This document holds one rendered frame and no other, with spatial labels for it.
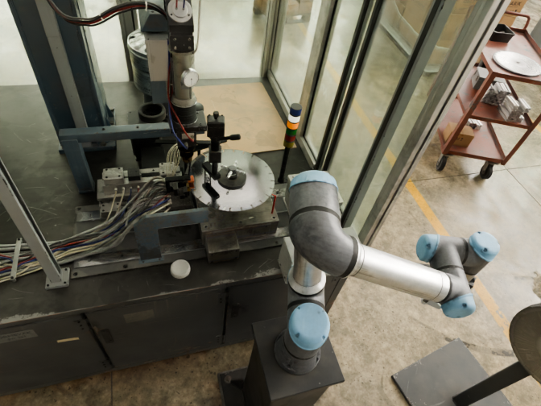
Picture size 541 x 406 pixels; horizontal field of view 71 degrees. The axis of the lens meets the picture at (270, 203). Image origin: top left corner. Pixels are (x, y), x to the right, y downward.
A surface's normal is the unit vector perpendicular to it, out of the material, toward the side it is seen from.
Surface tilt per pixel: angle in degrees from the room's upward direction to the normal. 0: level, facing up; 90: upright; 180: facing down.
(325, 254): 56
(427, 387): 0
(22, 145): 0
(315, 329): 7
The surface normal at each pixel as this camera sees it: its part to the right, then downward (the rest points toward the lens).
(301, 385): 0.13, -0.65
